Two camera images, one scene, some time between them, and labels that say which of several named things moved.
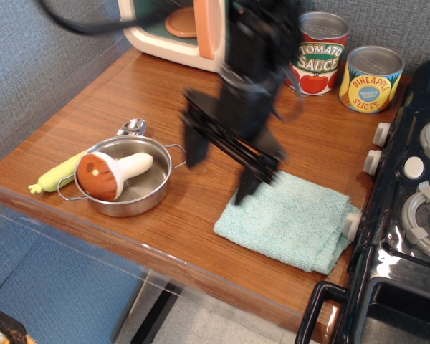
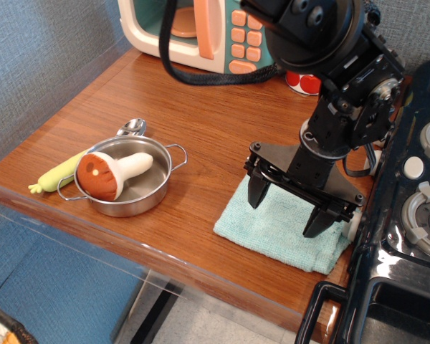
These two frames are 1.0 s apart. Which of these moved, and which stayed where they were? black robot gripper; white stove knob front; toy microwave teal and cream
Moved: black robot gripper
Stayed: toy microwave teal and cream; white stove knob front
